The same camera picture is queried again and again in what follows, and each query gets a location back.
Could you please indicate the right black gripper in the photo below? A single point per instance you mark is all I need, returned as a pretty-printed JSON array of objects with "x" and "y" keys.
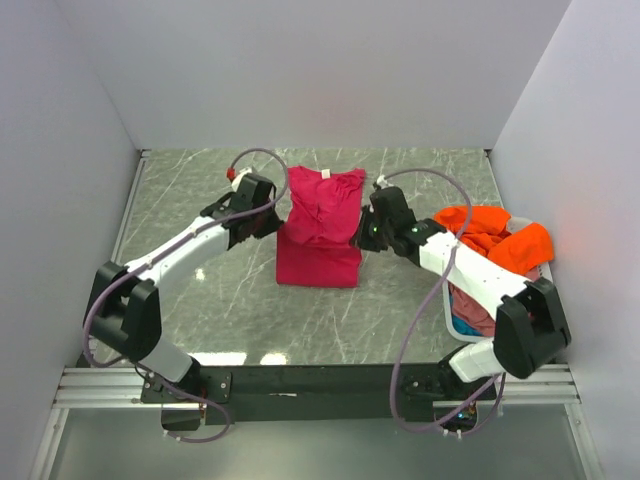
[{"x": 360, "y": 238}]

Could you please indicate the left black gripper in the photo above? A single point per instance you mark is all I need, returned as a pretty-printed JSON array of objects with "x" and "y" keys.
[{"x": 274, "y": 223}]

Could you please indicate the magenta t shirt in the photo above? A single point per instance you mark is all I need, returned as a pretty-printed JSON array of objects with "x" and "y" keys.
[{"x": 313, "y": 245}]

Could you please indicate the orange t shirt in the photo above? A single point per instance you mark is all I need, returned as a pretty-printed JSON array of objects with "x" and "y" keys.
[{"x": 488, "y": 234}]

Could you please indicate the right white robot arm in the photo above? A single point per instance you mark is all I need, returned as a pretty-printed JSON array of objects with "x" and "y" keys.
[{"x": 531, "y": 328}]

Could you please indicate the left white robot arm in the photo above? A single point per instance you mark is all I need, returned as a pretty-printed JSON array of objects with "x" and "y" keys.
[{"x": 124, "y": 310}]

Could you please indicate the salmon pink t shirt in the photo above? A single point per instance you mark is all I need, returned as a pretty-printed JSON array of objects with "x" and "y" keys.
[{"x": 465, "y": 308}]

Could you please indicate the blue t shirt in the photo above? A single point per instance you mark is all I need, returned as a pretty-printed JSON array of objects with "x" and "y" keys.
[{"x": 464, "y": 329}]

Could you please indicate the white plastic laundry basket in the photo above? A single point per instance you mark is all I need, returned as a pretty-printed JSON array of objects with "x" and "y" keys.
[{"x": 540, "y": 271}]

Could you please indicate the black base beam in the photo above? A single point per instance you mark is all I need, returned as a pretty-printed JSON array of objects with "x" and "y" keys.
[{"x": 230, "y": 394}]

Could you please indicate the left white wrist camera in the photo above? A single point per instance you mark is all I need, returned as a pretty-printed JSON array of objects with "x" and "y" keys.
[{"x": 235, "y": 176}]

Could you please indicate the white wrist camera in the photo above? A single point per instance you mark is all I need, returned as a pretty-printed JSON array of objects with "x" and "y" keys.
[
  {"x": 381, "y": 183},
  {"x": 235, "y": 176}
]

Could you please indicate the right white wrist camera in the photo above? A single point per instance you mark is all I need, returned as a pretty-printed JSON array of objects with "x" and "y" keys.
[{"x": 381, "y": 183}]

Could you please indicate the aluminium frame rail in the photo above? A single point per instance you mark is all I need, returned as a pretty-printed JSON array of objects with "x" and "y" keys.
[{"x": 121, "y": 387}]

